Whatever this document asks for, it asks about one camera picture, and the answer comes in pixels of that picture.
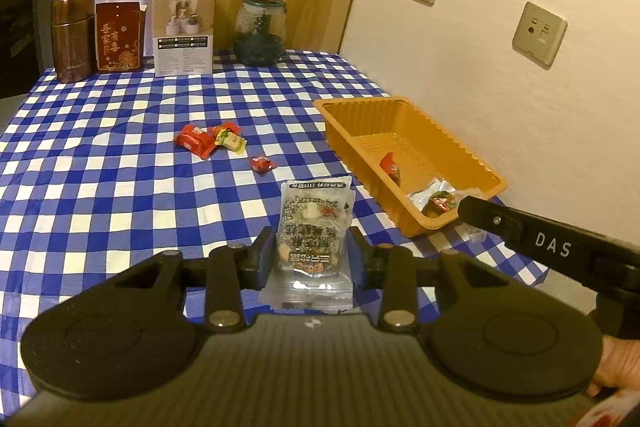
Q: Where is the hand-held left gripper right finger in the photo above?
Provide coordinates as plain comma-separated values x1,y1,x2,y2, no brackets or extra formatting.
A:
347,227,546,335

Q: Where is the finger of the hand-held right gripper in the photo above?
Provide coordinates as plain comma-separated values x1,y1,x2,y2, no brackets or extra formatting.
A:
457,196,531,253

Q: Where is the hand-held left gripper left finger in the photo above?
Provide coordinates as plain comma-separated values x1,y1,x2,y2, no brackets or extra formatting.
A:
112,227,278,333

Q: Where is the dark red candy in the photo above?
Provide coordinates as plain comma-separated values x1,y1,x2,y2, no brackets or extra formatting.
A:
422,189,460,214

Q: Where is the clear nut snack packet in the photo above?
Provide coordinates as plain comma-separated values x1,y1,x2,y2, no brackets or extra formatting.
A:
260,176,357,314

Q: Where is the clear white snack packet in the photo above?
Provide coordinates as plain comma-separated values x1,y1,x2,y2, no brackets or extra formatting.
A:
407,178,483,210

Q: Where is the large red snack packet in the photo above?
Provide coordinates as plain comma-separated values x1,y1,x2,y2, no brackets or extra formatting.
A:
378,151,402,186

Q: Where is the yellow green snack packet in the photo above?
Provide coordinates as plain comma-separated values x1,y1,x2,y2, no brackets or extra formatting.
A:
215,131,247,155

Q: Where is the small red snack wrapper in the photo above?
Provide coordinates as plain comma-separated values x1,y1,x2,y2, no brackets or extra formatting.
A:
206,121,242,142

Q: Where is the orange plastic tray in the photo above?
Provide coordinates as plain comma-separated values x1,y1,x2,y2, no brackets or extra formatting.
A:
313,95,508,239

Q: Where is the person's right hand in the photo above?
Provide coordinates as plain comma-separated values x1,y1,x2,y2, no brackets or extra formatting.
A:
587,334,640,398

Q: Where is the blue white checkered tablecloth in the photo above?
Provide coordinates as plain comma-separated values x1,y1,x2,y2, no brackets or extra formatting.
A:
0,49,548,413

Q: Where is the red white sleeve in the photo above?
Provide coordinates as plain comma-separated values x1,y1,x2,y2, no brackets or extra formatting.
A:
570,387,640,427

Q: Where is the glass jar with dark contents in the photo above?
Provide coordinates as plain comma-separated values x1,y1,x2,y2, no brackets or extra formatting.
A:
233,0,288,68

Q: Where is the white product box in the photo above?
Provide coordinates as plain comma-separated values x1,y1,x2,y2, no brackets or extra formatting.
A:
152,0,217,78

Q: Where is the red brown gift box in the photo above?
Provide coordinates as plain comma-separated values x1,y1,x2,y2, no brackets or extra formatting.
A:
95,1,148,72

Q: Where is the brown cylindrical tin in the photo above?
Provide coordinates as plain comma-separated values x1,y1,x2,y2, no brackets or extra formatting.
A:
51,0,96,84

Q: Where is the beige wall data socket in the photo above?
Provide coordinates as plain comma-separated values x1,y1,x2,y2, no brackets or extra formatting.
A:
511,2,568,68

